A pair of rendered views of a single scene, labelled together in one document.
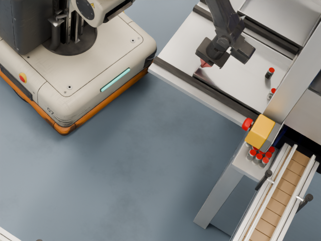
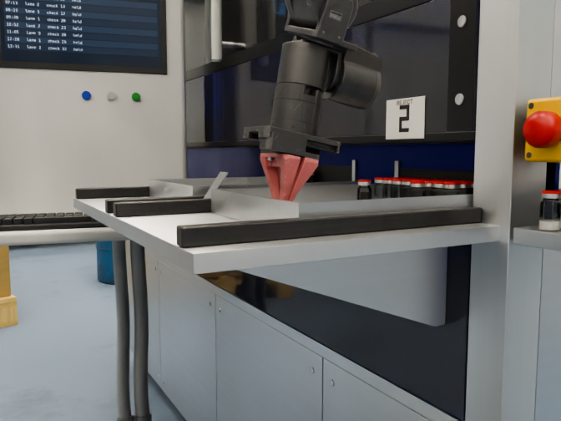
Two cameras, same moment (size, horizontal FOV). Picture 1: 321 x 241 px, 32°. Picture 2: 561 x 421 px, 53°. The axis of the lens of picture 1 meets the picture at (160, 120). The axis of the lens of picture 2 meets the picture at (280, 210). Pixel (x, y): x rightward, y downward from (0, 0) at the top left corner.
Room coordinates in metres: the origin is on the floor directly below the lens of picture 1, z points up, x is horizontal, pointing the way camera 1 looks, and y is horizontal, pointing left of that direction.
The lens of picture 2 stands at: (0.69, 0.37, 0.97)
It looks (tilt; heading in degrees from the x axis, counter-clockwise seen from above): 6 degrees down; 317
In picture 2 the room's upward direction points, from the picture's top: straight up
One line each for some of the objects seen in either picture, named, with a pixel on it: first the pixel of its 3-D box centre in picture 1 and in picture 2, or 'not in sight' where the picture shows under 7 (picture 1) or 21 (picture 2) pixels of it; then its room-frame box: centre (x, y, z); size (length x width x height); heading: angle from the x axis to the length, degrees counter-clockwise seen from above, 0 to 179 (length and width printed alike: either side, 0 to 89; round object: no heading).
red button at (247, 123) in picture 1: (249, 125); (545, 129); (0.94, -0.26, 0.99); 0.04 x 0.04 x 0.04; 76
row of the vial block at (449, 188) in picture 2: not in sight; (412, 195); (1.18, -0.36, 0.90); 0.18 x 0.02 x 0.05; 166
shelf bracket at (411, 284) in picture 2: not in sight; (339, 291); (1.15, -0.15, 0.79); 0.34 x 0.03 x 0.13; 76
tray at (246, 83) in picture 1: (252, 75); (354, 202); (1.20, -0.25, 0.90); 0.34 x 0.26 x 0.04; 76
